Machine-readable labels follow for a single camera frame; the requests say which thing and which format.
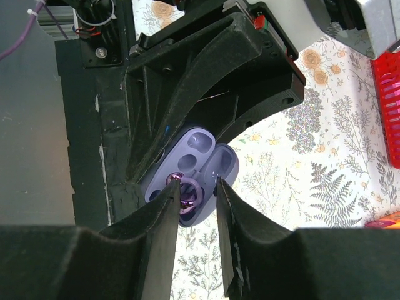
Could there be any red plastic shopping basket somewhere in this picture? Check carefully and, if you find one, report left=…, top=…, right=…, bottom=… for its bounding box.
left=372, top=52, right=399, bottom=169

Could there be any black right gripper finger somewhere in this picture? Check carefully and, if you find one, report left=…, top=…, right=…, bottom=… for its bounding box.
left=124, top=12, right=263, bottom=188
left=1, top=181, right=180, bottom=299
left=216, top=179, right=399, bottom=299
left=187, top=72, right=305, bottom=144

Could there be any purple metallic earbud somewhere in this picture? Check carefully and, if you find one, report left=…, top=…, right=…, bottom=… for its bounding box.
left=166, top=172, right=204, bottom=215

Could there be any orange snack box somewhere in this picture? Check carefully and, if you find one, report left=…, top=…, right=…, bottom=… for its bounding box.
left=364, top=212, right=400, bottom=229

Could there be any floral patterned table mat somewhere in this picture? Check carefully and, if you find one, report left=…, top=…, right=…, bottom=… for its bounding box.
left=132, top=0, right=400, bottom=300

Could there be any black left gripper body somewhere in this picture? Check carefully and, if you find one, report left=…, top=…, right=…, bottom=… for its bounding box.
left=136, top=1, right=297, bottom=63

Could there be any lavender earbud charging case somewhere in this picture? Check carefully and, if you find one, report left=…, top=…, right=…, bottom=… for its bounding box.
left=141, top=126, right=239, bottom=228

